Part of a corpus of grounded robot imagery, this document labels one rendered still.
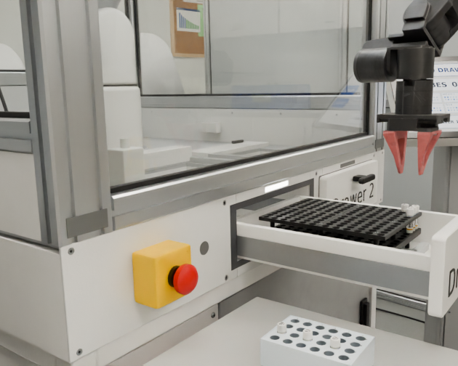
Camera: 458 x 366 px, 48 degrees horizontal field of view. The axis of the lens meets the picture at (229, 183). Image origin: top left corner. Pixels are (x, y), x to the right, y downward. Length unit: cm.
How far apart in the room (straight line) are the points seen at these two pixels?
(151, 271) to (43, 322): 14
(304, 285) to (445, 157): 79
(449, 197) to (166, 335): 118
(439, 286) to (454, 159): 106
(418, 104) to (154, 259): 48
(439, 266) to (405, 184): 199
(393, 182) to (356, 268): 195
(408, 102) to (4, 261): 64
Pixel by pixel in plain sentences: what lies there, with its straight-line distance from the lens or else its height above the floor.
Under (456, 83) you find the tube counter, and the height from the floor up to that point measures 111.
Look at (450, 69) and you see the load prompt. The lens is 179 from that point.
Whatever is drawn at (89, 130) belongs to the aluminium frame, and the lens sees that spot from 63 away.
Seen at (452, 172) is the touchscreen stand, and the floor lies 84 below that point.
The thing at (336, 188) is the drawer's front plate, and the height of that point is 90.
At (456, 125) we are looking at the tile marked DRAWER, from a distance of 166.
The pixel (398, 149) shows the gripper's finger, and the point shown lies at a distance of 90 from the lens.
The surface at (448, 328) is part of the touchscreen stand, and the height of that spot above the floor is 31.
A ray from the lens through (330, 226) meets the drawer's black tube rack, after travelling 83.
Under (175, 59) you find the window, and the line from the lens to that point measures 76.
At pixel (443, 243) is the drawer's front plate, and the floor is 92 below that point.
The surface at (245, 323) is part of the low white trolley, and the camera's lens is 83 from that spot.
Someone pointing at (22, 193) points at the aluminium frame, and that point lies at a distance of 67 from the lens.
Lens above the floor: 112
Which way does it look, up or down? 11 degrees down
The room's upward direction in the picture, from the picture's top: 1 degrees counter-clockwise
